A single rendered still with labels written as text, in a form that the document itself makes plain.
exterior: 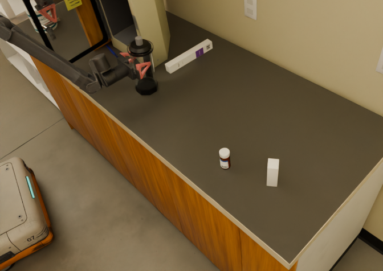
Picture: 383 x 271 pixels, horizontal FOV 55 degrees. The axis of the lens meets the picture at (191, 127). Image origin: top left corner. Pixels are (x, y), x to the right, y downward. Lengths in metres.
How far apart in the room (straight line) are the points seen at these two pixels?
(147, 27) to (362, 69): 0.90
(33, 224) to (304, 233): 1.56
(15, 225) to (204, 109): 1.32
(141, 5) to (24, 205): 1.37
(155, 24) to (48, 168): 1.55
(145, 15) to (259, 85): 0.58
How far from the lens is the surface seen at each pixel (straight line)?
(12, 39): 1.53
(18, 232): 2.33
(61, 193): 2.70
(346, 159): 1.41
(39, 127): 3.21
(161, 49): 1.79
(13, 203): 2.44
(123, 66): 1.54
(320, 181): 1.34
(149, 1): 1.66
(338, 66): 1.59
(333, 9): 1.49
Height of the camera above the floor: 2.05
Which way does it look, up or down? 48 degrees down
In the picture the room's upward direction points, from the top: 11 degrees counter-clockwise
